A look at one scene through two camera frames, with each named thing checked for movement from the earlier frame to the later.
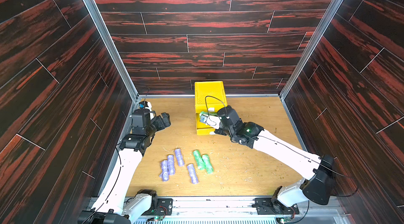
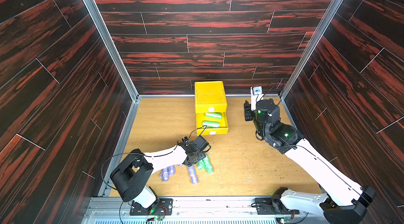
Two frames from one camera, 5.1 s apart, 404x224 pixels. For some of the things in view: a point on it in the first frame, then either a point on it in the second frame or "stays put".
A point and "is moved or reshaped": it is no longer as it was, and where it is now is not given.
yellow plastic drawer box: [210, 97] stays put
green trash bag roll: [209, 169] stays put
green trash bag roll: [199, 160] stays put
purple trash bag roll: [171, 164] stays put
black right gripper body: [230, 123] to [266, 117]
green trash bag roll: [215, 114] is moved or reshaped
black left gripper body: [155, 125] to [198, 157]
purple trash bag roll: [164, 171] stays put
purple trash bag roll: [193, 173] stays put
